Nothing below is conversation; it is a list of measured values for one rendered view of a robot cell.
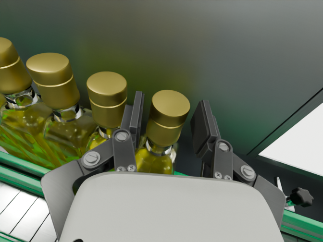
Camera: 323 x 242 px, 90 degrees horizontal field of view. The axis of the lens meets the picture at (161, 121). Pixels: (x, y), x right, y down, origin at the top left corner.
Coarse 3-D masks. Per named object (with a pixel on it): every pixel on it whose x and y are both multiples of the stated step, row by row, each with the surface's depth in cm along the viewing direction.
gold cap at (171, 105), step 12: (156, 96) 14; (168, 96) 14; (180, 96) 14; (156, 108) 13; (168, 108) 13; (180, 108) 13; (156, 120) 14; (168, 120) 13; (180, 120) 13; (156, 132) 15; (168, 132) 14; (180, 132) 17; (156, 144) 16; (168, 144) 16
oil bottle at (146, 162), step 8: (144, 136) 20; (144, 144) 19; (176, 144) 20; (136, 152) 19; (144, 152) 18; (176, 152) 19; (136, 160) 18; (144, 160) 18; (152, 160) 18; (160, 160) 18; (168, 160) 18; (176, 160) 19; (144, 168) 18; (152, 168) 18; (160, 168) 18; (168, 168) 18
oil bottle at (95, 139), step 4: (96, 128) 19; (92, 132) 19; (96, 132) 19; (88, 136) 19; (92, 136) 19; (96, 136) 18; (100, 136) 18; (88, 140) 19; (92, 140) 18; (96, 140) 18; (100, 140) 18; (104, 140) 18; (88, 144) 19; (92, 144) 18; (96, 144) 18; (84, 148) 19; (88, 148) 19; (84, 152) 20
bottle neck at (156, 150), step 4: (148, 140) 17; (148, 144) 18; (152, 144) 17; (148, 148) 18; (152, 148) 17; (156, 148) 17; (160, 148) 17; (164, 148) 17; (168, 148) 17; (152, 152) 18; (156, 152) 17; (160, 152) 17; (164, 152) 18; (168, 152) 18
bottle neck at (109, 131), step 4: (100, 128) 17; (104, 128) 17; (108, 128) 17; (112, 128) 17; (116, 128) 17; (100, 132) 18; (104, 132) 17; (108, 132) 17; (112, 132) 17; (104, 136) 18; (108, 136) 18
